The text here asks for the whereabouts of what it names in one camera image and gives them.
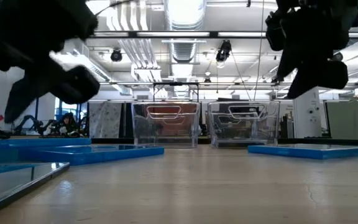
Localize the clear plastic bin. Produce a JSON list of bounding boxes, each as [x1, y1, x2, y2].
[[208, 100, 280, 149], [131, 101, 201, 149]]

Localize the silver ventilation duct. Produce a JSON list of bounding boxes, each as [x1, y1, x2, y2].
[[163, 0, 207, 63]]

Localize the black background gantry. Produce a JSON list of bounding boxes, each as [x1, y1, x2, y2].
[[152, 82, 200, 102]]

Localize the marbled grey panel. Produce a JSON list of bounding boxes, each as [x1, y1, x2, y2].
[[88, 101, 123, 139]]

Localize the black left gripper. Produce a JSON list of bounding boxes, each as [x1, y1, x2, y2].
[[0, 0, 101, 123]]

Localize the white pillar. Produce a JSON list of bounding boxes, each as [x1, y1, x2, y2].
[[293, 86, 323, 139]]

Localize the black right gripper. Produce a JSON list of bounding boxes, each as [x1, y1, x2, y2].
[[265, 0, 358, 100]]

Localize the black jewel case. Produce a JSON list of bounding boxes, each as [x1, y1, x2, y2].
[[216, 141, 267, 148]]

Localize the black background robot rig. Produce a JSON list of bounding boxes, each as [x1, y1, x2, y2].
[[44, 112, 88, 138]]

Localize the green partition wall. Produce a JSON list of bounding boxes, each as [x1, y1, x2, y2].
[[324, 101, 358, 141]]

